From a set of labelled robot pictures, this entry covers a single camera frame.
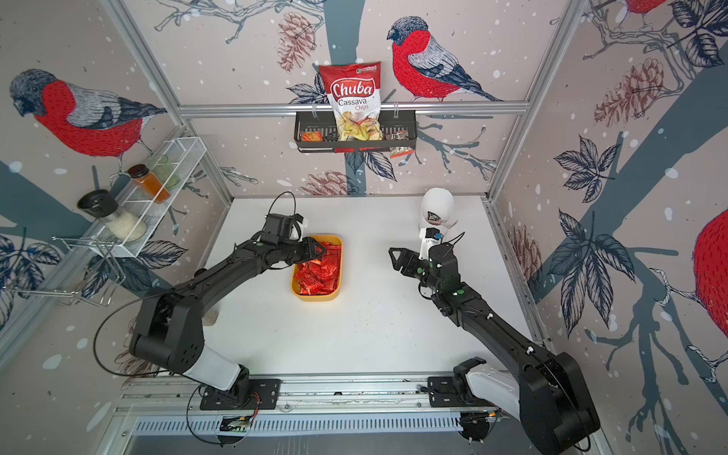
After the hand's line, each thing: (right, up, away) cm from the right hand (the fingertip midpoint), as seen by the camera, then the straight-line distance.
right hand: (396, 251), depth 82 cm
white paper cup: (+17, +14, +20) cm, 30 cm away
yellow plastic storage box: (-26, +2, +18) cm, 32 cm away
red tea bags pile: (-24, -10, +10) cm, 28 cm away
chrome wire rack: (-76, -3, -13) cm, 77 cm away
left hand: (-22, +1, +6) cm, 23 cm away
